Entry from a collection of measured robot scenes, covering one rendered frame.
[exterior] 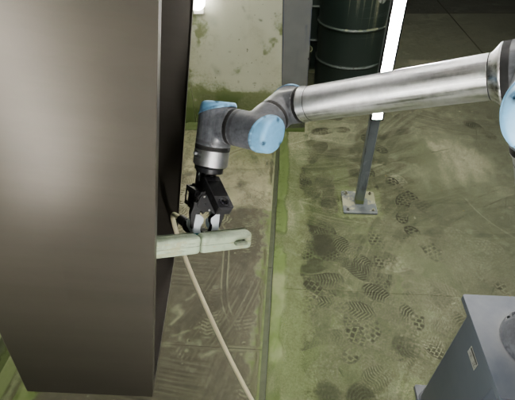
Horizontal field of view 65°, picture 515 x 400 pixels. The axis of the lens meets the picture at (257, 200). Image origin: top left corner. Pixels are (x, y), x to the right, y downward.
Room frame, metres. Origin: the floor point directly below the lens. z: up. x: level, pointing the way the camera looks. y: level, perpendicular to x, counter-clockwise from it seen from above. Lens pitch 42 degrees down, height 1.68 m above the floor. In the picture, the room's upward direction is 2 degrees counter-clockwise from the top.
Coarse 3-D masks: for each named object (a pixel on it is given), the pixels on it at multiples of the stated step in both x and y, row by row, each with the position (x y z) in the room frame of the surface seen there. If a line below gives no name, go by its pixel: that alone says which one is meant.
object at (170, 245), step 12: (180, 216) 0.86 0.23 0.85; (204, 228) 0.78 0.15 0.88; (240, 228) 0.79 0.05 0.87; (168, 240) 0.66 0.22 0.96; (180, 240) 0.67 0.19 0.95; (192, 240) 0.68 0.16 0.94; (204, 240) 0.70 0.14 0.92; (216, 240) 0.71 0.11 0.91; (228, 240) 0.72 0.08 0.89; (240, 240) 0.73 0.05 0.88; (156, 252) 0.63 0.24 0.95; (168, 252) 0.65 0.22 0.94; (180, 252) 0.66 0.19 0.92; (192, 252) 0.67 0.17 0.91; (204, 252) 0.68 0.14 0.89
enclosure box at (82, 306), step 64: (0, 0) 0.50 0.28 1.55; (64, 0) 0.50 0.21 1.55; (128, 0) 0.50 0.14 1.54; (192, 0) 1.10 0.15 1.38; (0, 64) 0.50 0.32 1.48; (64, 64) 0.50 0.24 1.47; (128, 64) 0.50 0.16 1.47; (0, 128) 0.50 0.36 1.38; (64, 128) 0.50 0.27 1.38; (128, 128) 0.50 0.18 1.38; (0, 192) 0.50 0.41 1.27; (64, 192) 0.50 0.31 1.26; (128, 192) 0.50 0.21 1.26; (0, 256) 0.50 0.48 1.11; (64, 256) 0.50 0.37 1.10; (128, 256) 0.50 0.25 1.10; (0, 320) 0.50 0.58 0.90; (64, 320) 0.50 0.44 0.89; (128, 320) 0.50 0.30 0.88; (64, 384) 0.50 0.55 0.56; (128, 384) 0.51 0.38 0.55
